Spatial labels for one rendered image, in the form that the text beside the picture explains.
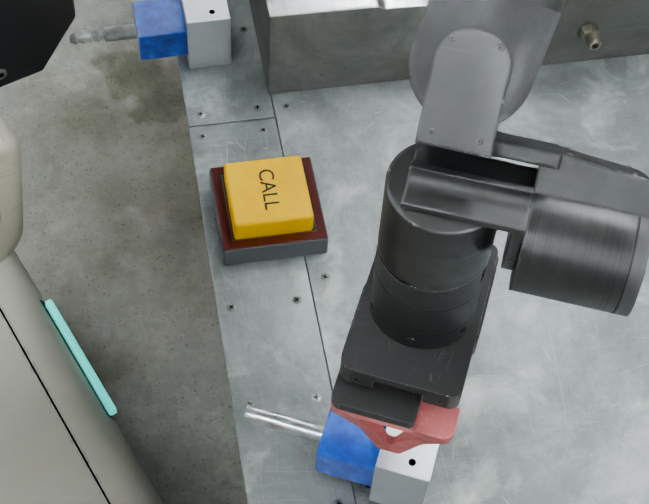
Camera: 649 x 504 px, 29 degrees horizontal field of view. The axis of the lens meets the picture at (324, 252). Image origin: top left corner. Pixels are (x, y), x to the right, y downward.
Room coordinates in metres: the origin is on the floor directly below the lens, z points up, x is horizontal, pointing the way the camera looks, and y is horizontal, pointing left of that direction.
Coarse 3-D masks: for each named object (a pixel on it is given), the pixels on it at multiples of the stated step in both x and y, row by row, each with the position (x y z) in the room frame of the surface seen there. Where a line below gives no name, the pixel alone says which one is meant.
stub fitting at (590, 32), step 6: (588, 24) 0.76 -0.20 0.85; (594, 24) 0.76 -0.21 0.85; (582, 30) 0.76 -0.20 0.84; (588, 30) 0.75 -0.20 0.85; (594, 30) 0.75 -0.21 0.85; (582, 36) 0.75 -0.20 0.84; (588, 36) 0.75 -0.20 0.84; (594, 36) 0.75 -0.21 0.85; (588, 42) 0.74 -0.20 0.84; (594, 42) 0.74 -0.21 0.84; (600, 42) 0.74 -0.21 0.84; (594, 48) 0.74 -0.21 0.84
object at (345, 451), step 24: (288, 432) 0.37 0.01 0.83; (312, 432) 0.37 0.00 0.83; (336, 432) 0.37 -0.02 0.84; (360, 432) 0.37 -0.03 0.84; (336, 456) 0.35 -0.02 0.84; (360, 456) 0.36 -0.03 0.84; (384, 456) 0.35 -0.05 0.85; (408, 456) 0.35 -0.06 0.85; (432, 456) 0.35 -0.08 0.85; (360, 480) 0.35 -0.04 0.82; (384, 480) 0.34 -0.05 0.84; (408, 480) 0.34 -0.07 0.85
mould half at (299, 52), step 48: (288, 0) 0.72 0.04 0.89; (336, 0) 0.72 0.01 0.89; (384, 0) 0.73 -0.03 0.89; (576, 0) 0.76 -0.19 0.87; (624, 0) 0.77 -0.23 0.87; (288, 48) 0.70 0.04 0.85; (336, 48) 0.71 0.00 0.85; (384, 48) 0.72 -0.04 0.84; (576, 48) 0.76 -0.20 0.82; (624, 48) 0.77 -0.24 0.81
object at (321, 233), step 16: (304, 160) 0.61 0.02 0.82; (224, 208) 0.56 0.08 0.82; (320, 208) 0.57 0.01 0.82; (224, 224) 0.55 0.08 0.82; (320, 224) 0.55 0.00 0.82; (224, 240) 0.53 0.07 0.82; (240, 240) 0.53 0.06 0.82; (256, 240) 0.53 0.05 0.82; (272, 240) 0.53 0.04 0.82; (288, 240) 0.54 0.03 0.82; (304, 240) 0.54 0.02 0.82
